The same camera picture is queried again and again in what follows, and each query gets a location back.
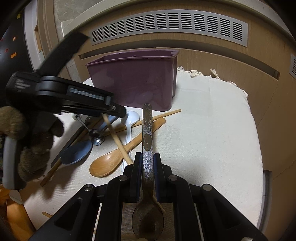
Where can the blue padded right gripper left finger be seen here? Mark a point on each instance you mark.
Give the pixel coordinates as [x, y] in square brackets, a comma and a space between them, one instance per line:
[136, 177]

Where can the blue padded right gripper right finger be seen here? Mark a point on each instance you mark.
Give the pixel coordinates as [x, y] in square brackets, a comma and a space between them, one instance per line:
[159, 178]

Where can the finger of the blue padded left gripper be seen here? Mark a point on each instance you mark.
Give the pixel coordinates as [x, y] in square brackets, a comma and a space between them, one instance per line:
[117, 110]

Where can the white plastic spoon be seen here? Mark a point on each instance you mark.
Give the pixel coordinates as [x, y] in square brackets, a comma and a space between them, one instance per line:
[130, 119]

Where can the wooden spoon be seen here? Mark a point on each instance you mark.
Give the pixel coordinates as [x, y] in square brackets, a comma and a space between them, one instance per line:
[106, 164]

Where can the dark metal spoon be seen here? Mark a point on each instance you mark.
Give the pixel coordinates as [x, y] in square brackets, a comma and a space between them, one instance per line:
[147, 219]

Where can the black handled metal spoon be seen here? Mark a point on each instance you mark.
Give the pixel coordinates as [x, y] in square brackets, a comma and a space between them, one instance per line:
[68, 144]

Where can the blue plastic spoon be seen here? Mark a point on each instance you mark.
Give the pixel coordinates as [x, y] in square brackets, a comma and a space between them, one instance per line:
[77, 152]

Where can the white ball handle metal spoon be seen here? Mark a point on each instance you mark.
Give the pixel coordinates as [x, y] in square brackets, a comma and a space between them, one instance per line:
[95, 136]

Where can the gloved left hand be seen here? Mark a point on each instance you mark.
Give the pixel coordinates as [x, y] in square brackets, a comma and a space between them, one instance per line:
[35, 134]

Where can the purple plastic utensil holder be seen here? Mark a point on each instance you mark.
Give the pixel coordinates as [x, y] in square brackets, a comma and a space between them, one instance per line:
[137, 77]

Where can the white table cloth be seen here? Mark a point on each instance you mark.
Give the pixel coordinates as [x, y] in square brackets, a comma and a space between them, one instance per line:
[213, 170]

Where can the long grey vent grille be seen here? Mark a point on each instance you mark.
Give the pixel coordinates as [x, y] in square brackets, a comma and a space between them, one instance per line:
[173, 21]

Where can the small grey vent grille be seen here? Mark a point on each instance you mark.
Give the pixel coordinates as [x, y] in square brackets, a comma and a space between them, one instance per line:
[292, 68]

